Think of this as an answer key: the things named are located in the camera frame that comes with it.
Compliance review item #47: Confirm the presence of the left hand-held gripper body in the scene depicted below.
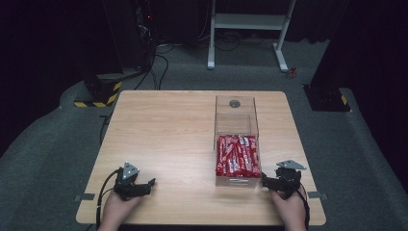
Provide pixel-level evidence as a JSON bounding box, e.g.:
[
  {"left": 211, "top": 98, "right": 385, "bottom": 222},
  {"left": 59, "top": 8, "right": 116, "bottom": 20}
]
[{"left": 113, "top": 161, "right": 144, "bottom": 202}]

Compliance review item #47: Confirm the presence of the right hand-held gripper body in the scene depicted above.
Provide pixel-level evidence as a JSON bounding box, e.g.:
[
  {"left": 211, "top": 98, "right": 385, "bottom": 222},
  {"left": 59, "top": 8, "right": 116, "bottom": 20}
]
[{"left": 274, "top": 159, "right": 307, "bottom": 197}]

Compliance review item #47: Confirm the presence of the grey tape strip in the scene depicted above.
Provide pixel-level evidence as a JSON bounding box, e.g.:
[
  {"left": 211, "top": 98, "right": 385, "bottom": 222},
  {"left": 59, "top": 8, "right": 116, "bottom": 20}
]
[
  {"left": 306, "top": 191, "right": 329, "bottom": 200},
  {"left": 73, "top": 192, "right": 96, "bottom": 202}
]

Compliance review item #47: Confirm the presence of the pile of red snack packets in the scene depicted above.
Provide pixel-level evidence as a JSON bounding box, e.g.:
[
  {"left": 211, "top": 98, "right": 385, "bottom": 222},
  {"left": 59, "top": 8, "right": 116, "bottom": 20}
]
[{"left": 216, "top": 134, "right": 262, "bottom": 178}]

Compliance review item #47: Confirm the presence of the clear acrylic box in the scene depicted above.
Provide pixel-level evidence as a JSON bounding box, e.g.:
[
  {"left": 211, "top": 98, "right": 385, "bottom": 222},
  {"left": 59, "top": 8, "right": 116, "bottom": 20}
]
[{"left": 213, "top": 94, "right": 262, "bottom": 189}]

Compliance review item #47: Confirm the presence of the black stand base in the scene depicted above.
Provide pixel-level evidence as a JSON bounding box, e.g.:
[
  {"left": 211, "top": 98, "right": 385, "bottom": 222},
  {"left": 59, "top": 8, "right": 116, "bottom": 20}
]
[{"left": 302, "top": 84, "right": 352, "bottom": 113}]

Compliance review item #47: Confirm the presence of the black stand with striped base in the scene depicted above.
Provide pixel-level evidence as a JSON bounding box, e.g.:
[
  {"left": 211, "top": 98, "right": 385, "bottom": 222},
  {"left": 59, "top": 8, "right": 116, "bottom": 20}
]
[{"left": 73, "top": 0, "right": 124, "bottom": 109}]

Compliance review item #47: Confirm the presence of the black equipment rack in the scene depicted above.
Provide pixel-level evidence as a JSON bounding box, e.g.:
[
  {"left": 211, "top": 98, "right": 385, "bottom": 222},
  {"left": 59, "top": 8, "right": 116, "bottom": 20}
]
[{"left": 134, "top": 0, "right": 159, "bottom": 71}]

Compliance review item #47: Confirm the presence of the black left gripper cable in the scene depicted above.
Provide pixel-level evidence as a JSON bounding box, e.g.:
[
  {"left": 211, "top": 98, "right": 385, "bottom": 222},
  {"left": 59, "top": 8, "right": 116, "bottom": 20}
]
[{"left": 94, "top": 168, "right": 121, "bottom": 231}]

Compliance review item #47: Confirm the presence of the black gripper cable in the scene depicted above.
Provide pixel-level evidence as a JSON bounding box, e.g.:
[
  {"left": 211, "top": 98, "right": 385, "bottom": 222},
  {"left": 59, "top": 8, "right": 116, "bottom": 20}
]
[
  {"left": 295, "top": 188, "right": 311, "bottom": 231},
  {"left": 94, "top": 168, "right": 121, "bottom": 231}
]

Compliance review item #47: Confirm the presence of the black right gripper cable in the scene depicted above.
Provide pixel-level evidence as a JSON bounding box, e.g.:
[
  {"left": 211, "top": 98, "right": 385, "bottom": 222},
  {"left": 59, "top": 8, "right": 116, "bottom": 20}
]
[{"left": 295, "top": 188, "right": 311, "bottom": 231}]

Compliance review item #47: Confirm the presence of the black floor cable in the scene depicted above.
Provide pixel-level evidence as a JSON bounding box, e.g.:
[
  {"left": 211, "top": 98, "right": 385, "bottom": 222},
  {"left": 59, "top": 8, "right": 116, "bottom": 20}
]
[{"left": 133, "top": 52, "right": 170, "bottom": 91}]

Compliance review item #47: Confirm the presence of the black cable loop under stand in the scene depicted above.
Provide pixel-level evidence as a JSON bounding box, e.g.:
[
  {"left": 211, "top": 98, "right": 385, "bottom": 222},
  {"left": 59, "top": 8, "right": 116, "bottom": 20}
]
[{"left": 213, "top": 30, "right": 242, "bottom": 52}]

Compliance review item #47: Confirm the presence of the white metal stand frame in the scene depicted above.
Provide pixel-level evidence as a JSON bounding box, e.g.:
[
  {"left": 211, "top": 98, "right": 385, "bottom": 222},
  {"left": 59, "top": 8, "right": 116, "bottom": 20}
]
[{"left": 207, "top": 0, "right": 298, "bottom": 73}]

